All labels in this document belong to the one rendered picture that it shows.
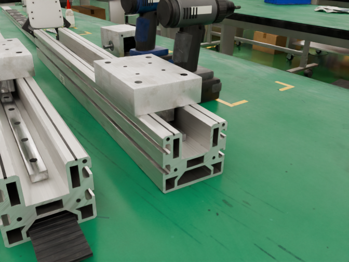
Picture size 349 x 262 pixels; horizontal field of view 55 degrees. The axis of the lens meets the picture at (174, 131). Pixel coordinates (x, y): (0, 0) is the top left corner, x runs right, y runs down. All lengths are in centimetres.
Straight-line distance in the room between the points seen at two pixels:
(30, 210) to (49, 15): 85
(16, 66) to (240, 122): 42
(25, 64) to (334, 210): 54
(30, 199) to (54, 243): 5
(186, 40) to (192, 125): 26
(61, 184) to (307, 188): 32
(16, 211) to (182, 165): 20
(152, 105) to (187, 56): 26
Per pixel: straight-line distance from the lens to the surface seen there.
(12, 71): 66
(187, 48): 70
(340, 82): 376
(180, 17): 66
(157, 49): 92
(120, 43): 102
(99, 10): 506
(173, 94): 48
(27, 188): 42
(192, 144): 48
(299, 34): 212
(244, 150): 57
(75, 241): 39
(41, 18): 117
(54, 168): 44
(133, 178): 49
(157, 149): 43
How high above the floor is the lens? 105
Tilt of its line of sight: 26 degrees down
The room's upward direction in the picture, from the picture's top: 1 degrees clockwise
